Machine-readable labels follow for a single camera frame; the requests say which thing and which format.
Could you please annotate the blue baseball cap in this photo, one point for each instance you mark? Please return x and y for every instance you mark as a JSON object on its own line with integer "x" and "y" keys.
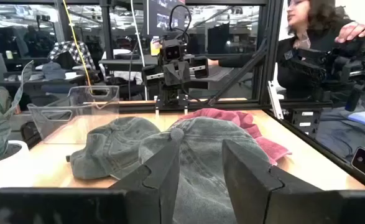
{"x": 53, "y": 71}

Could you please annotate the black labelled control box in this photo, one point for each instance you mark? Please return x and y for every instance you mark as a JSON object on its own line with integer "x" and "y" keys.
{"x": 303, "y": 124}

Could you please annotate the yellow bottle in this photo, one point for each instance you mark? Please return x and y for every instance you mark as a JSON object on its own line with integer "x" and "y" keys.
{"x": 155, "y": 46}

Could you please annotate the clear plastic bin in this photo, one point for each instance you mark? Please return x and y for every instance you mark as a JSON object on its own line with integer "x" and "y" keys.
{"x": 39, "y": 118}

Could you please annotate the grey-green baseball cap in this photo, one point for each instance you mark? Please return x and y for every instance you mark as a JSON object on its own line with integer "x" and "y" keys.
{"x": 201, "y": 161}
{"x": 113, "y": 146}

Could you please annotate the black monitor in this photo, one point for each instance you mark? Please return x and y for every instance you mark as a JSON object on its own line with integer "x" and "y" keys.
{"x": 157, "y": 18}

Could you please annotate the black white plaid shirt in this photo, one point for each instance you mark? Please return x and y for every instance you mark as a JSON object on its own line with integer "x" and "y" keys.
{"x": 73, "y": 49}

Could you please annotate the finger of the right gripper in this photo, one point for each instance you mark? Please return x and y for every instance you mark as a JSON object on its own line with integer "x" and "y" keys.
{"x": 183, "y": 73}
{"x": 169, "y": 74}

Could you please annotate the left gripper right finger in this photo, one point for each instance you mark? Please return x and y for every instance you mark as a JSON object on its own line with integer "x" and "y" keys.
{"x": 247, "y": 186}

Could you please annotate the person's hand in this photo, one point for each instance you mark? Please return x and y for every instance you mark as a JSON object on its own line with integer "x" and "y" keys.
{"x": 353, "y": 31}

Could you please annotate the black aluminium frame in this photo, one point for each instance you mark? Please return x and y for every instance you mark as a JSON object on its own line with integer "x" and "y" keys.
{"x": 270, "y": 46}

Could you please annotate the small pale cup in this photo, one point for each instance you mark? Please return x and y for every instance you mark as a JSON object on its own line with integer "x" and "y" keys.
{"x": 9, "y": 54}

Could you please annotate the red baseball cap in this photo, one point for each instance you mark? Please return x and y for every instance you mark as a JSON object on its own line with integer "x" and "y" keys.
{"x": 219, "y": 115}
{"x": 278, "y": 149}

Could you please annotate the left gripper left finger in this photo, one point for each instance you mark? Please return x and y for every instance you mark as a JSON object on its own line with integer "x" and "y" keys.
{"x": 157, "y": 186}

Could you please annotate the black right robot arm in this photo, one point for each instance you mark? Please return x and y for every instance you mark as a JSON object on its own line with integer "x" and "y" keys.
{"x": 169, "y": 96}

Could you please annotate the dark grey laptop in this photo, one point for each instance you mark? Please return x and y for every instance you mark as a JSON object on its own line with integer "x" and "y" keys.
{"x": 219, "y": 74}

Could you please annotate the white metal bracket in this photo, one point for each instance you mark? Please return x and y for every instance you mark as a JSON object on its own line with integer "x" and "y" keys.
{"x": 275, "y": 102}

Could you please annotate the person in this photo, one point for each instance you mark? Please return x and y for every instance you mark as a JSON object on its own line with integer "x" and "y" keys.
{"x": 36, "y": 40}
{"x": 309, "y": 37}

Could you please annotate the white plant pot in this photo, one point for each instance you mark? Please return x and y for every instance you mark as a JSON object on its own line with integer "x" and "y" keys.
{"x": 17, "y": 155}

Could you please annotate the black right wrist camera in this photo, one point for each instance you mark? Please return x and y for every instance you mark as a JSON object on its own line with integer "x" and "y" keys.
{"x": 172, "y": 51}

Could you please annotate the orange can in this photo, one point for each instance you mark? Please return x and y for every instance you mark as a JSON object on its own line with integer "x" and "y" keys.
{"x": 16, "y": 109}

